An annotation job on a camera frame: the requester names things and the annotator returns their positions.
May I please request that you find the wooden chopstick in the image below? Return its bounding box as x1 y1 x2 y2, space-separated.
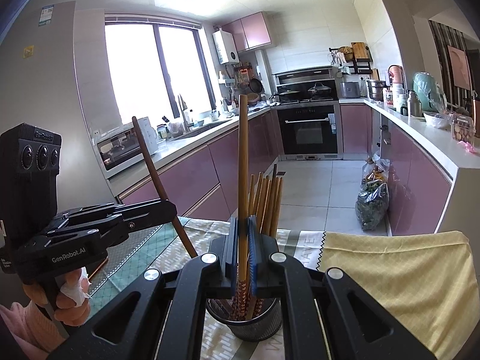
237 94 248 320
132 116 198 258

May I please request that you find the pink sleeve left forearm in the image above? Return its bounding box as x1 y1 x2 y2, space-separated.
1 302 65 359

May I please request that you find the left hand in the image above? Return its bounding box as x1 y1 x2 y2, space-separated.
22 265 93 325

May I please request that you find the white microwave oven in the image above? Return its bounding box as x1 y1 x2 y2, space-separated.
93 122 143 179

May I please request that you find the black mesh utensil holder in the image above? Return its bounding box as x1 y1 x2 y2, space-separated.
205 295 283 342

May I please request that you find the yellow cloth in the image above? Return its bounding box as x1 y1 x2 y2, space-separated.
319 231 479 359

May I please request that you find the bag of green vegetables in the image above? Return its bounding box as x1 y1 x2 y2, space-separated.
355 180 390 231

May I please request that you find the wooden chopsticks bundle in holder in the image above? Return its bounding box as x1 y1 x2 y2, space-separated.
248 163 283 238

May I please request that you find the black built-in oven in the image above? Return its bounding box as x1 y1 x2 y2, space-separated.
277 101 343 160

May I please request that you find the white water heater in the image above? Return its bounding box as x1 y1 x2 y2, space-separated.
212 29 239 64

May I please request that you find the steel stock pot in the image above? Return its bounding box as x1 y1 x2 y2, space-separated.
366 79 387 102

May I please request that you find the teal air fryer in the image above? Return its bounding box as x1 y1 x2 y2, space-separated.
412 72 446 113

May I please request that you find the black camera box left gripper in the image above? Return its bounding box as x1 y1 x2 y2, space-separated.
1 123 62 250

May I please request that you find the pink wall cabinet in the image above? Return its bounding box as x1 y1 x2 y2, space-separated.
221 12 272 52

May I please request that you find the black wall spice rack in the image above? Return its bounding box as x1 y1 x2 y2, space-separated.
329 42 373 76

